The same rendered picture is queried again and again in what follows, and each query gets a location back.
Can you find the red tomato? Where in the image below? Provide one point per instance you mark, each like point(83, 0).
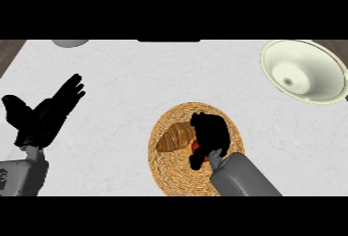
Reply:
point(195, 148)

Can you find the pale cream bowl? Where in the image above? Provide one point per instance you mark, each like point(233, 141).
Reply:
point(301, 72)

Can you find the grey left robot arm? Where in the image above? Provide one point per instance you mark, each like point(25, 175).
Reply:
point(21, 176)

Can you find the round woven wicker placemat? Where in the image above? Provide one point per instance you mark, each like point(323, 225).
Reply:
point(167, 172)

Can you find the brown croissant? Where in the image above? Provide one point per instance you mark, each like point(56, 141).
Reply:
point(176, 137)

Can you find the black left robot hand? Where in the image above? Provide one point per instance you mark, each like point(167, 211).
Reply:
point(43, 116)

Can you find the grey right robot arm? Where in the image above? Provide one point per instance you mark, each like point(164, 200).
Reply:
point(239, 176)

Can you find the grey rounded object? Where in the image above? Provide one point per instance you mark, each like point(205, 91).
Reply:
point(69, 43)

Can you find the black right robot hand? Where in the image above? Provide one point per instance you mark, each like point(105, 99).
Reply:
point(210, 132)

